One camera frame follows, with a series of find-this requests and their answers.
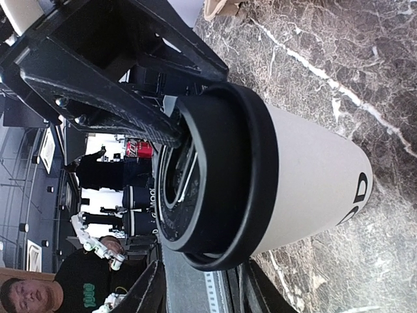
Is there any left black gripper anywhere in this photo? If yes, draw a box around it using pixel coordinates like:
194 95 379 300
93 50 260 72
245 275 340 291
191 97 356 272
1 1 229 147

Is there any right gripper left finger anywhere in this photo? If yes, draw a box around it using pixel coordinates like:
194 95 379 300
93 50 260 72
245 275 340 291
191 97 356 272
112 260 167 313

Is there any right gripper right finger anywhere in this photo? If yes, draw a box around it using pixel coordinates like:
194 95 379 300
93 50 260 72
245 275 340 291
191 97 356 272
240 259 296 313

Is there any brown cardboard cup carrier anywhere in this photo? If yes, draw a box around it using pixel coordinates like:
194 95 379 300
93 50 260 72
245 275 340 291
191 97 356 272
203 0 245 21

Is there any person in black shirt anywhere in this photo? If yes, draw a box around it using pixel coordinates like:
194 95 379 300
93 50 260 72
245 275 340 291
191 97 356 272
0 236 144 313

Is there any red soda can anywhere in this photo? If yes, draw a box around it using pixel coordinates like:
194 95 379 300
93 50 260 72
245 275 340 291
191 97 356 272
125 138 153 158

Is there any grey slotted cable duct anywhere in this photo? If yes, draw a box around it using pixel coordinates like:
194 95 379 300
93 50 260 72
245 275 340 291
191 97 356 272
205 272 220 313

